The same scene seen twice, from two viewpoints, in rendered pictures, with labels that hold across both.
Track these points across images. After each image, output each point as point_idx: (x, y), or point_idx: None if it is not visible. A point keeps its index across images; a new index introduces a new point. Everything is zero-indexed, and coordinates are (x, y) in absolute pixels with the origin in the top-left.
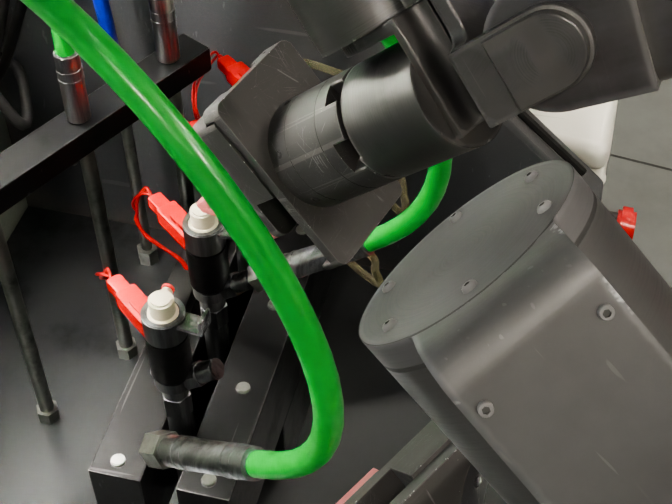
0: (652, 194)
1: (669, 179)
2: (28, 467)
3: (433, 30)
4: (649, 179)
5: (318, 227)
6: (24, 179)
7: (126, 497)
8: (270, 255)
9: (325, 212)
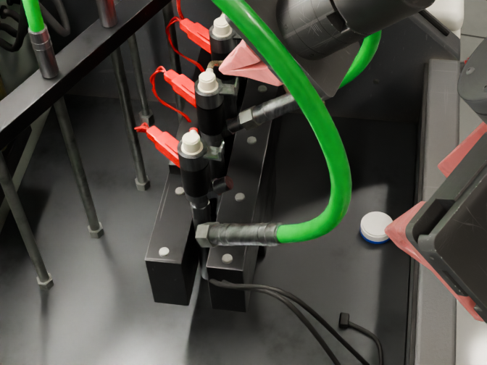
0: (464, 55)
1: (475, 43)
2: (88, 268)
3: None
4: (461, 44)
5: (313, 74)
6: (79, 68)
7: (171, 276)
8: (306, 87)
9: (316, 64)
